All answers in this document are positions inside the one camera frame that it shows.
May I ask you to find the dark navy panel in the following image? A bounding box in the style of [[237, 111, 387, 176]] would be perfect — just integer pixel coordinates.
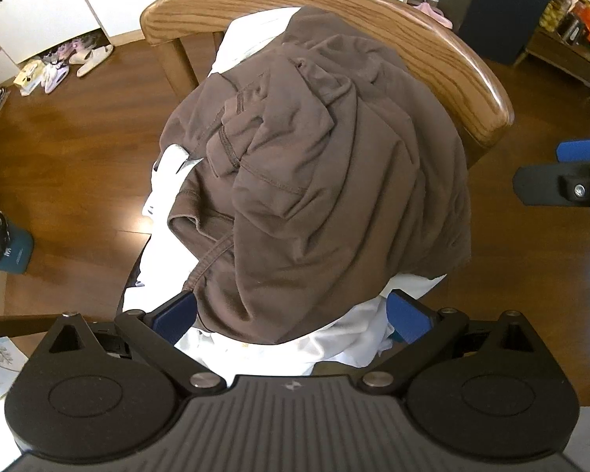
[[459, 0, 570, 67]]

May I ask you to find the brown shirt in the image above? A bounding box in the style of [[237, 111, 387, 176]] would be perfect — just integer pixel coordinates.
[[160, 6, 473, 346]]

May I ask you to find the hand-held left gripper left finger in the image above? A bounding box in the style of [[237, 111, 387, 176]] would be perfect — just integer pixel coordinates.
[[27, 291, 227, 394]]

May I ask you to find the pile of colourful packets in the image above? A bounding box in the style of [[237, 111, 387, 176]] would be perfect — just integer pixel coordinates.
[[538, 0, 590, 67]]

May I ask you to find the white cabinet with black handles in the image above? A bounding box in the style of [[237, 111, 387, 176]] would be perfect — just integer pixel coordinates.
[[0, 0, 111, 66]]

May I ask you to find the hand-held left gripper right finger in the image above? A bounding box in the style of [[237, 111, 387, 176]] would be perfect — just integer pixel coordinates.
[[359, 289, 561, 394]]

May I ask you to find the white garment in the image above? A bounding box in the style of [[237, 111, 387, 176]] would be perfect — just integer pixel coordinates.
[[123, 7, 448, 377]]

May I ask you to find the row of shoes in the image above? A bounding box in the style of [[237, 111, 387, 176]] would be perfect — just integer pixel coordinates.
[[0, 34, 115, 111]]

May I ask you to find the teal box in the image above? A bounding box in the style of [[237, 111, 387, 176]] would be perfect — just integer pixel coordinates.
[[0, 227, 36, 276]]

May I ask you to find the wooden chair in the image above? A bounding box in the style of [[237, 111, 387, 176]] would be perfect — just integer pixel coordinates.
[[140, 0, 515, 170]]

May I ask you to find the wooden top sideboard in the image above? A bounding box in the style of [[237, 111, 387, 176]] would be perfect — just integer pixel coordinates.
[[514, 24, 590, 105]]

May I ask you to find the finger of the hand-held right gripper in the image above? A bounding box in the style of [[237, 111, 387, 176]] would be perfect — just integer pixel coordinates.
[[514, 161, 590, 217], [557, 140, 590, 164]]

